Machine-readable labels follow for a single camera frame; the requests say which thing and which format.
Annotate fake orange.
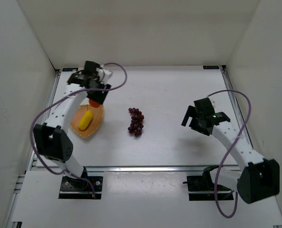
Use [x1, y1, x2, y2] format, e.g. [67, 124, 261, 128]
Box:
[89, 99, 101, 108]

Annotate yellow fake lemon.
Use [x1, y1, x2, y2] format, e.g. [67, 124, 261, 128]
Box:
[78, 110, 93, 131]

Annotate dark red fake grapes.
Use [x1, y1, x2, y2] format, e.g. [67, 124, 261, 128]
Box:
[127, 108, 145, 137]

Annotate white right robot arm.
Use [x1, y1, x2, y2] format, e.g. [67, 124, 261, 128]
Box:
[181, 98, 280, 204]

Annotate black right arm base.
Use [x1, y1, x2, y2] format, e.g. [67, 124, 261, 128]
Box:
[183, 165, 234, 201]

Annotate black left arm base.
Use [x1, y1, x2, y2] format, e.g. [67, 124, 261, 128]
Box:
[58, 176, 103, 200]

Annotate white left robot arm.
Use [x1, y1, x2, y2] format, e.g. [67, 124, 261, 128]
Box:
[33, 61, 112, 179]

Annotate woven bamboo fruit basket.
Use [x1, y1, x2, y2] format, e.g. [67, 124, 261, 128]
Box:
[70, 104, 104, 138]

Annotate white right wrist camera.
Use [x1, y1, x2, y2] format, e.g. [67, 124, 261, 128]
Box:
[210, 99, 216, 108]

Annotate black left corner bracket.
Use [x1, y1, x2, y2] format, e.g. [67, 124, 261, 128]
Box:
[62, 67, 78, 72]

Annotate black corner bracket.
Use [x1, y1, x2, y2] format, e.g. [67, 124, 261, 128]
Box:
[203, 66, 219, 70]
[62, 67, 78, 72]

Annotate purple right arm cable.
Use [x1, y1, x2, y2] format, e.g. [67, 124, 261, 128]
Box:
[207, 90, 252, 219]

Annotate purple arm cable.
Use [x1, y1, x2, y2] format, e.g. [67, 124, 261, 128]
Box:
[207, 90, 252, 219]
[29, 62, 127, 198]

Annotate right aluminium frame rail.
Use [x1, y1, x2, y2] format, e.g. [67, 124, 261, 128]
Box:
[220, 65, 259, 171]

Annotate aluminium frame rail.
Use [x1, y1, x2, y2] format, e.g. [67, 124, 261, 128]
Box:
[29, 69, 63, 175]
[220, 65, 259, 171]
[33, 166, 239, 173]

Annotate black right corner bracket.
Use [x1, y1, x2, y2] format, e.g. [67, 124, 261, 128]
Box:
[203, 66, 219, 70]

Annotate front aluminium frame rail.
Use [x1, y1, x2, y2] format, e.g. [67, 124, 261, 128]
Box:
[33, 166, 239, 173]

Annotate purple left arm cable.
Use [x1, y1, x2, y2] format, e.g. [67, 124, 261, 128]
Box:
[29, 62, 127, 198]

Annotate left aluminium frame rail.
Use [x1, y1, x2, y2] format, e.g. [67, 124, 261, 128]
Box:
[29, 69, 63, 175]

